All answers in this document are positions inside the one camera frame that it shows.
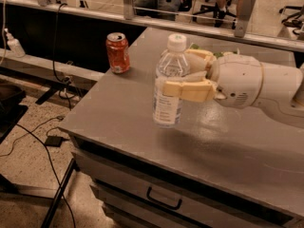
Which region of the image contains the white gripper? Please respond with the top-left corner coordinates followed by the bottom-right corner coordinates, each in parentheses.
top-left (161, 49), bottom-right (263, 108)

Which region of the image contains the clear plastic water bottle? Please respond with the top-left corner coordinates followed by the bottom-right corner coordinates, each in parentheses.
top-left (153, 33), bottom-right (190, 127)

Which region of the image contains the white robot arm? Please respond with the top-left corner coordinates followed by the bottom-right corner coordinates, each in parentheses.
top-left (161, 53), bottom-right (304, 128)

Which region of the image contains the small white squeeze bottle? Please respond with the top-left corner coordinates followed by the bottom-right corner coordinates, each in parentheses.
top-left (5, 28), bottom-right (26, 57)

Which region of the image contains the green chip bag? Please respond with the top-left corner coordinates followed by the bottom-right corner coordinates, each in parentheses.
top-left (189, 43), bottom-right (239, 58)

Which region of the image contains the black office chair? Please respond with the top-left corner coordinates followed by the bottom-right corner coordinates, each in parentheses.
top-left (192, 0), bottom-right (237, 29)

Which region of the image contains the orange soda can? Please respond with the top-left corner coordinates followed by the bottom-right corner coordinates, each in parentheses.
top-left (105, 32), bottom-right (130, 74)

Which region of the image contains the grey cabinet drawer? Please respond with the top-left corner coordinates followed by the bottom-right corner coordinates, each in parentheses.
top-left (72, 150), bottom-right (284, 228)

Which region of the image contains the black power adapter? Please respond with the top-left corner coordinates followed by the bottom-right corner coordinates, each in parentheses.
top-left (45, 136), bottom-right (63, 147)

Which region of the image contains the metal railing post right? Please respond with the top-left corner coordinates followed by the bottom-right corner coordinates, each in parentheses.
top-left (235, 0), bottom-right (256, 38)

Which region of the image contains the metal railing post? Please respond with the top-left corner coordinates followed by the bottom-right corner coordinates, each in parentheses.
top-left (123, 0), bottom-right (134, 20)
top-left (235, 0), bottom-right (256, 38)

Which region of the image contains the black drawer handle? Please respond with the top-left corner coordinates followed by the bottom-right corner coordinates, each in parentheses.
top-left (146, 186), bottom-right (182, 211)

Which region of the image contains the black hanging cable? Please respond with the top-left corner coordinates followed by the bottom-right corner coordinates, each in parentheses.
top-left (51, 3), bottom-right (80, 111)

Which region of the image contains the black floor cable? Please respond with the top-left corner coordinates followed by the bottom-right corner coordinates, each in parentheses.
top-left (0, 115), bottom-right (77, 228)

